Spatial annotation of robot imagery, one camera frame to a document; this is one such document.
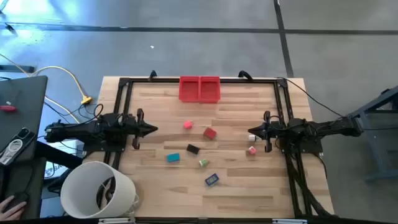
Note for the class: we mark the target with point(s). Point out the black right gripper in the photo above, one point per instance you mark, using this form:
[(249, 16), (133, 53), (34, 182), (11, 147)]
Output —
[(275, 130)]

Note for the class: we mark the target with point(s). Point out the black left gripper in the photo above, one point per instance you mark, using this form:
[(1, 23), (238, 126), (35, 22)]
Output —
[(136, 129)]

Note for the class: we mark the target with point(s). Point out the pink and white wall charger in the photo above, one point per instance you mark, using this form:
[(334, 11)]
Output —
[(252, 150)]

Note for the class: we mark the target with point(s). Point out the teal rectangular box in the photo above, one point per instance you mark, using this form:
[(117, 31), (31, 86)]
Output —
[(173, 157)]

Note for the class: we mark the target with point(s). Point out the pink wall charger cube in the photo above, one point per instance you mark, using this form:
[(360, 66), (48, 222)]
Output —
[(188, 124)]

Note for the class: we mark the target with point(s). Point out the black rectangular box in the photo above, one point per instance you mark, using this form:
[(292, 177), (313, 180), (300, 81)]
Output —
[(192, 149)]

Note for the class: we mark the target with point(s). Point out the dark red wall charger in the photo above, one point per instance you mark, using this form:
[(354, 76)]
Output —
[(210, 133)]

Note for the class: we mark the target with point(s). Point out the blue rectangular box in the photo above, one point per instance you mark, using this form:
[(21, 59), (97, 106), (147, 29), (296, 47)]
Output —
[(211, 179)]

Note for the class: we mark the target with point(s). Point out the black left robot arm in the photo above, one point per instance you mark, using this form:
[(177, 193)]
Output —
[(77, 129)]

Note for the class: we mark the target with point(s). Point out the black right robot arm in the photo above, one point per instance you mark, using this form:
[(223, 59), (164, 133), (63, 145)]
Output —
[(326, 127)]

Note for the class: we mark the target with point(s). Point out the black table clamp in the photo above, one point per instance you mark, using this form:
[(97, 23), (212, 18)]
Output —
[(245, 74), (152, 74)]

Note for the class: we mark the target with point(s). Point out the red plastic basket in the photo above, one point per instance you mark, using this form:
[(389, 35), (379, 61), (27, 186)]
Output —
[(189, 90), (210, 90)]

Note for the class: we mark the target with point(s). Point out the dark grey side desk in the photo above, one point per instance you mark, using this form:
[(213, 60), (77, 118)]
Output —
[(25, 102)]

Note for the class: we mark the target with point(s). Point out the black smartphone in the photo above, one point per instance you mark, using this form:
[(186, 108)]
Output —
[(15, 144)]

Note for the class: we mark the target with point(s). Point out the black flat bar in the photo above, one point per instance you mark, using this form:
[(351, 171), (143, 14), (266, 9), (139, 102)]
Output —
[(18, 69)]

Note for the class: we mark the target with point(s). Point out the black computer mouse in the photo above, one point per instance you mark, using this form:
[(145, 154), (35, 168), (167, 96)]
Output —
[(19, 198)]

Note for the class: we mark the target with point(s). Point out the person's hand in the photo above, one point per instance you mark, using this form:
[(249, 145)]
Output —
[(12, 214)]

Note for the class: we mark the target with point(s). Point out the black aluminium table frame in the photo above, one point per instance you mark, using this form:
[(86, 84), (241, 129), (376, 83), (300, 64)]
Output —
[(155, 81)]

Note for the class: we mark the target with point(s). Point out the green and white wall charger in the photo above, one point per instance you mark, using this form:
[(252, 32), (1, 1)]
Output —
[(203, 162)]

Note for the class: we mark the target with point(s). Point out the silver bracket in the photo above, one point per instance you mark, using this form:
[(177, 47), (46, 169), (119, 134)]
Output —
[(289, 221), (116, 221)]

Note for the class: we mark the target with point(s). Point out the grey blue metal table frame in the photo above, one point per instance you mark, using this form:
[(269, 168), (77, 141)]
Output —
[(381, 99)]

